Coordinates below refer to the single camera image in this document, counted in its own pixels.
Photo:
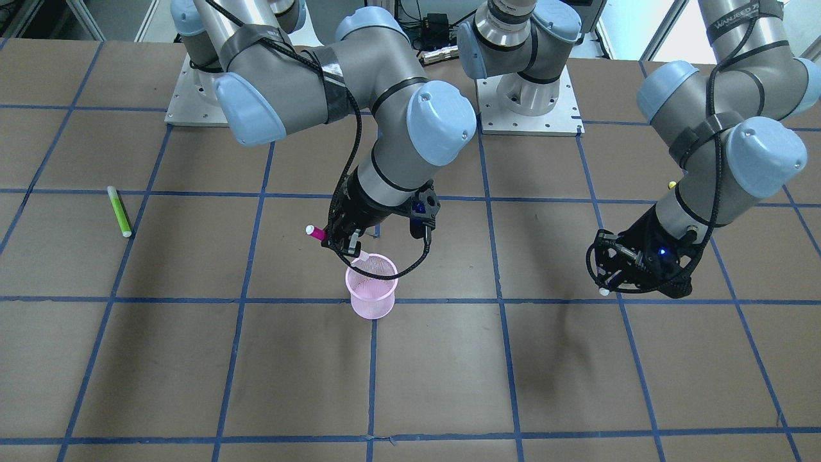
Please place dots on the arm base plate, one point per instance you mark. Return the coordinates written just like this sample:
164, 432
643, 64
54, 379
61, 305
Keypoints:
509, 105
193, 101

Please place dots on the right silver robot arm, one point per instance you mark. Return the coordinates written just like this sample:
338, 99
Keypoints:
267, 89

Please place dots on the pink pen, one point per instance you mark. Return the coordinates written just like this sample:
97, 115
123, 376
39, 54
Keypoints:
319, 234

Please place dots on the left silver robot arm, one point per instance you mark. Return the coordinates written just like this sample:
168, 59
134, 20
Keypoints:
724, 130

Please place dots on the green pen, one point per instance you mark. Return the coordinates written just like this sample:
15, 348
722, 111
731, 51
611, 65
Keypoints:
120, 212

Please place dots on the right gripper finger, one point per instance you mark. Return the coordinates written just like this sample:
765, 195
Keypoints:
352, 245
335, 239

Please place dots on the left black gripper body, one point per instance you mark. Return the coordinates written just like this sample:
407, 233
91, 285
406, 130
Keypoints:
642, 236

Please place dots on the pink mesh cup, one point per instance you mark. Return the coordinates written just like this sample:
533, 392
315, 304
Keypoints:
371, 299

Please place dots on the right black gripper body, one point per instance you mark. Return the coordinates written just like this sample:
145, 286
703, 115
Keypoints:
364, 208

